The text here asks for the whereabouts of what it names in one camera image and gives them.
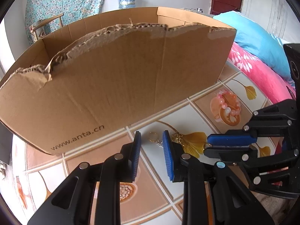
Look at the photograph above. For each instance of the blue pillow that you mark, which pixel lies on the blue pillow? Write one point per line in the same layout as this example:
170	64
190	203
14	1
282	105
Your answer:
253	37

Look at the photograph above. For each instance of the pink floral blanket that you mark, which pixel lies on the pink floral blanket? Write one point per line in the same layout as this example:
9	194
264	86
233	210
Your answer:
257	70

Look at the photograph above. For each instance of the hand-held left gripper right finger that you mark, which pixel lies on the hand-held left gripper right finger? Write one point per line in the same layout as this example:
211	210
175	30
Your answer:
167	159

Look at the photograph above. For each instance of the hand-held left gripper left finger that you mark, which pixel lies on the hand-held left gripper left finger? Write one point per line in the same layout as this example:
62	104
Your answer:
136	159

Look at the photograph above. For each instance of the blue water jug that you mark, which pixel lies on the blue water jug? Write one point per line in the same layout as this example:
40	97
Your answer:
127	1

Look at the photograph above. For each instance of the brown cardboard box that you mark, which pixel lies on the brown cardboard box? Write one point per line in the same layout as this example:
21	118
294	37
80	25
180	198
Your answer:
117	79

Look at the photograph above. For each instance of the wooden chair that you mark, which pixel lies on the wooden chair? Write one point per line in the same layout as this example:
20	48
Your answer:
35	28

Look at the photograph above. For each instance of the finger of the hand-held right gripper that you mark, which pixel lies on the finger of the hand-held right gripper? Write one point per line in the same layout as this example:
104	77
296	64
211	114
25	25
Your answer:
229	139
225	153

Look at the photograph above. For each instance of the ginkgo print tablecloth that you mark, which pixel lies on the ginkgo print tablecloth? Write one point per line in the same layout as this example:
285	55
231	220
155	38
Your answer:
164	121

